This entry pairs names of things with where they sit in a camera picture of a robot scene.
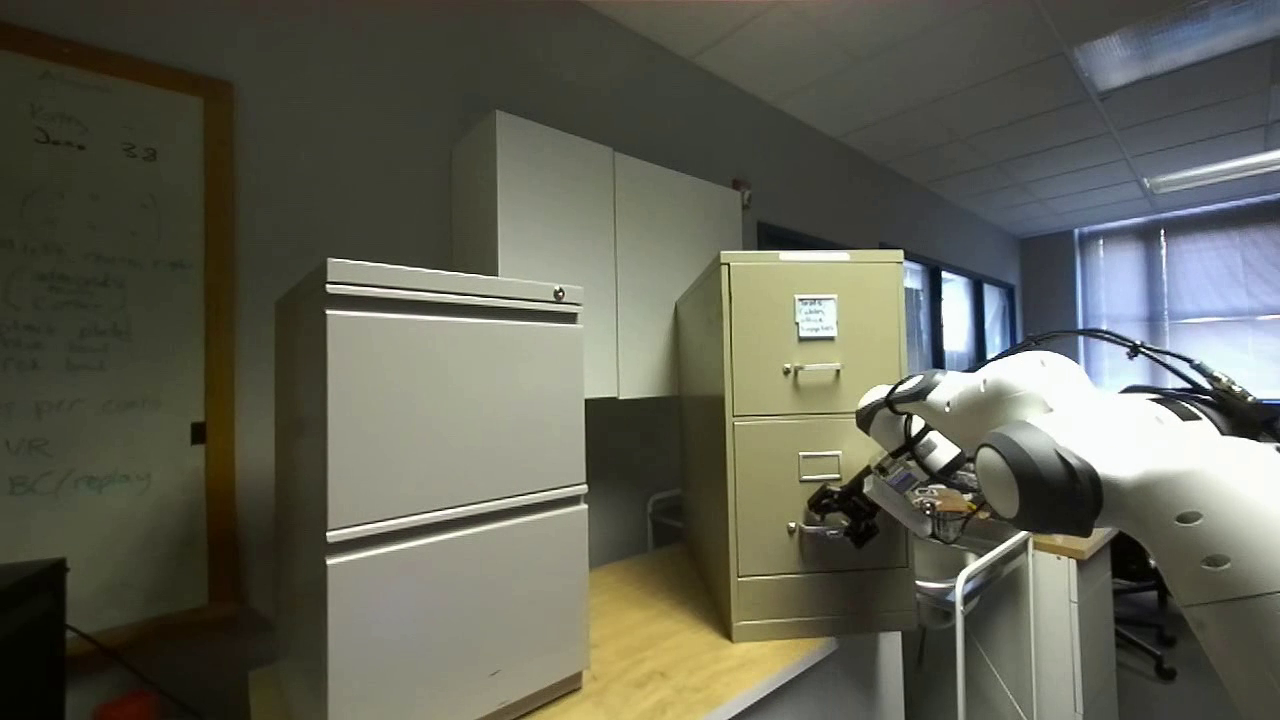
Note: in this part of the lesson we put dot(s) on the large window with blinds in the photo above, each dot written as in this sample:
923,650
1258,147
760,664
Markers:
1201,302

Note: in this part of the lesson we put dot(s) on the grey lateral filing cabinet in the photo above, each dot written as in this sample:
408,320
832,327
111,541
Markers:
442,424

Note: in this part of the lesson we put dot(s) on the beige metal filing cabinet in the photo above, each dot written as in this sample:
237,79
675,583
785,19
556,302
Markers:
702,466

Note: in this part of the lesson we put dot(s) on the white paper label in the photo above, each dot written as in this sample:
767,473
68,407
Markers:
817,317

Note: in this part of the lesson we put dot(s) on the beige unlabelled cabinet drawer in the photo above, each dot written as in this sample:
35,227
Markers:
767,492

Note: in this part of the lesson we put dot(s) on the dark interior window row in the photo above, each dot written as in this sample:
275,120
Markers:
957,317

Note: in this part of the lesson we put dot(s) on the beige labelled cabinet drawer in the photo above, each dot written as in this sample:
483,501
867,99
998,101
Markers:
760,334

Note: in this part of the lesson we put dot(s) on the wide ceiling light panel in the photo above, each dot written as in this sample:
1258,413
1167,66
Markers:
1172,45

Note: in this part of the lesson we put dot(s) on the white metal rail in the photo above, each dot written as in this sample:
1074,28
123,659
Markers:
961,625

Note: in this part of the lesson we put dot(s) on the empty metal label holder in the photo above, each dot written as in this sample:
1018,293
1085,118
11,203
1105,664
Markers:
821,466

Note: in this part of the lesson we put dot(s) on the narrow ceiling light panel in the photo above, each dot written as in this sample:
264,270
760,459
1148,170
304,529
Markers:
1215,170

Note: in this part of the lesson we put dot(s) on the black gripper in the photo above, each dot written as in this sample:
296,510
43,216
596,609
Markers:
891,504

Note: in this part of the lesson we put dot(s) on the white wall cabinet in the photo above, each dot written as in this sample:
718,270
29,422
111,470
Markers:
572,243

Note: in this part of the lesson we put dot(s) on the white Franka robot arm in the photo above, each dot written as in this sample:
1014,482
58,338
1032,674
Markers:
1147,466

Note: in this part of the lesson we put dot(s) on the black office chair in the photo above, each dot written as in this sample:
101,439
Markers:
1147,601

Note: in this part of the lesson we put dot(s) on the wood-framed whiteboard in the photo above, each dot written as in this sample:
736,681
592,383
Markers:
92,334

